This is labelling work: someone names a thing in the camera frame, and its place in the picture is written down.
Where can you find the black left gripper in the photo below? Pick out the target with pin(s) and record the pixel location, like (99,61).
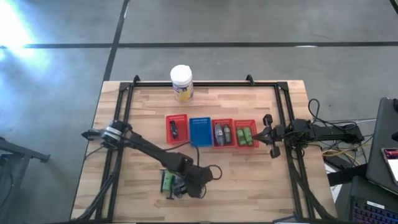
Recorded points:
(199,182)

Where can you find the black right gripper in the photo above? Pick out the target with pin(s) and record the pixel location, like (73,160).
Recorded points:
(280,134)

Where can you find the dark grey toiletry bottle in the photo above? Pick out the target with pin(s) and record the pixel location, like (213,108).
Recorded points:
(178,186)

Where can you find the green toiletry tube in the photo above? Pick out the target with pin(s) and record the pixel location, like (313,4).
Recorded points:
(241,137)

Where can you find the green battery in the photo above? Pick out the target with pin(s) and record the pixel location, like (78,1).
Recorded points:
(168,182)

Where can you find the small grey toiletry tube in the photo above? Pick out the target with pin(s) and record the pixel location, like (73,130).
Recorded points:
(227,133)

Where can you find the large grey toiletry tube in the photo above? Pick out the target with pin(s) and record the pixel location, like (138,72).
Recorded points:
(219,133)

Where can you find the small black toiletry bottle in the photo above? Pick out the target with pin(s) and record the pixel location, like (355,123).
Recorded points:
(173,130)

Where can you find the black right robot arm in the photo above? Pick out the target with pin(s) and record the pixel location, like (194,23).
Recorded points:
(329,133)

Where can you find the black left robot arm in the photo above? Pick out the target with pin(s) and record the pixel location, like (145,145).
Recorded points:
(149,149)

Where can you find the red plastic slotted basket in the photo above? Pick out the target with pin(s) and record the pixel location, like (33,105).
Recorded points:
(245,123)
(223,120)
(182,133)

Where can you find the blue plastic slotted basket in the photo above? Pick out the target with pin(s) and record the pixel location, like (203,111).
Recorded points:
(200,133)

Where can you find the white sheet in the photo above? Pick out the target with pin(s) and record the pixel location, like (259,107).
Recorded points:
(334,189)

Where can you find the blue object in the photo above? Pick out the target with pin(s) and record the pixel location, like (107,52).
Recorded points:
(286,221)

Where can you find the disinfecting wipes canister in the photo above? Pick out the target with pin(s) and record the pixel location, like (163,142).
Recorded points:
(182,81)

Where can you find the smartphone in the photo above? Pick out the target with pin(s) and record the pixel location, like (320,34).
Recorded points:
(391,165)

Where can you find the black laptop with lit keyboard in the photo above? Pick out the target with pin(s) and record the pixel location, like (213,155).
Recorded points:
(373,214)

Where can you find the black aluminium table frame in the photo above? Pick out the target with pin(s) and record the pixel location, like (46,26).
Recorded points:
(202,84)

